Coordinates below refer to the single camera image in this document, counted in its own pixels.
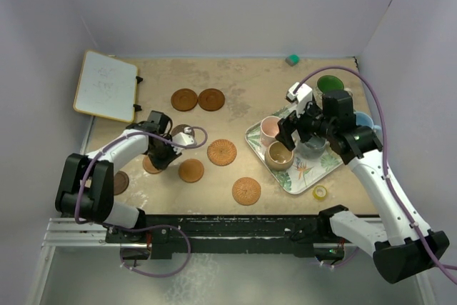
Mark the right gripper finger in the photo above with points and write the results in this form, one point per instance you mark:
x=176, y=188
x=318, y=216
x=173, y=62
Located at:
x=305, y=132
x=285, y=131

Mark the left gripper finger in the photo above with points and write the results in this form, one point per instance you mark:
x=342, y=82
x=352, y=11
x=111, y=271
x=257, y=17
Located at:
x=156, y=160
x=168, y=157

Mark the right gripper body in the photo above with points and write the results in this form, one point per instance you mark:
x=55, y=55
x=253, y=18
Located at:
x=321, y=126

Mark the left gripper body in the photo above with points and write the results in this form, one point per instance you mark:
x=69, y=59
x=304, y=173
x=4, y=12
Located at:
x=163, y=149

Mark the light wood rimmed coaster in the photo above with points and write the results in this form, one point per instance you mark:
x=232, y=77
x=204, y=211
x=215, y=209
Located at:
x=149, y=167

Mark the grey blue mug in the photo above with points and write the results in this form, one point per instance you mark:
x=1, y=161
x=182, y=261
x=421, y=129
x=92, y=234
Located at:
x=311, y=149

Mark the light wood coaster smooth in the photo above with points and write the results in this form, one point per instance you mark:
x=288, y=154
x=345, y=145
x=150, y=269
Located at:
x=191, y=170

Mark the dark walnut coaster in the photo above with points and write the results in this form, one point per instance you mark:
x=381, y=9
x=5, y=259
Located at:
x=183, y=128
x=121, y=182

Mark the woven rattan coaster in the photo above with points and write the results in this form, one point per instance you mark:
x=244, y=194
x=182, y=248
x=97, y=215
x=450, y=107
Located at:
x=221, y=152
x=246, y=191

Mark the brown ringed wood coaster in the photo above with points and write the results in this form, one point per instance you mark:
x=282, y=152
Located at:
x=211, y=99

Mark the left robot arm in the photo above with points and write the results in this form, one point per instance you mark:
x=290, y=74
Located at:
x=86, y=189

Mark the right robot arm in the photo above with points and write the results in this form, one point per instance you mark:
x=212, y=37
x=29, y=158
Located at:
x=406, y=245

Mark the green cup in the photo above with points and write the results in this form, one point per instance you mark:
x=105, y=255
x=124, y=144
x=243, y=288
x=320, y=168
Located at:
x=328, y=83

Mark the pink mug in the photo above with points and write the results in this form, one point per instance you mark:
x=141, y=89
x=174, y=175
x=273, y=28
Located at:
x=269, y=129

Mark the tan ceramic mug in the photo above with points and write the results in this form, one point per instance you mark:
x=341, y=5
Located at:
x=278, y=157

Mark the leaf pattern tray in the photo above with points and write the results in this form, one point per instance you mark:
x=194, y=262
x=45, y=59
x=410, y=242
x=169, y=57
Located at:
x=303, y=173

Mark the light blue mug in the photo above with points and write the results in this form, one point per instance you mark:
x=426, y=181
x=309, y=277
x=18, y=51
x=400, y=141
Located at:
x=363, y=119

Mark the yellow tape roll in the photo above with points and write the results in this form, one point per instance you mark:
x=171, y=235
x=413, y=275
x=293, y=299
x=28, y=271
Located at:
x=320, y=192

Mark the green eraser block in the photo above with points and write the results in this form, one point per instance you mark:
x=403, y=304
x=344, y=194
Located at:
x=292, y=60

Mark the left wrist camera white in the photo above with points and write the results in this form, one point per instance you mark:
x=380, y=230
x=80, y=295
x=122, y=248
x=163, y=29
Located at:
x=183, y=140

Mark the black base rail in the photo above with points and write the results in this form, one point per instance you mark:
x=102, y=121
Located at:
x=169, y=234

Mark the small whiteboard wooden frame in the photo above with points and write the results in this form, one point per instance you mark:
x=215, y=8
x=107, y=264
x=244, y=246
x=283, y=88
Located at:
x=106, y=88

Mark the aluminium frame rail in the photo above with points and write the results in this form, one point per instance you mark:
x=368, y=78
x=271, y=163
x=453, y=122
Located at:
x=67, y=233

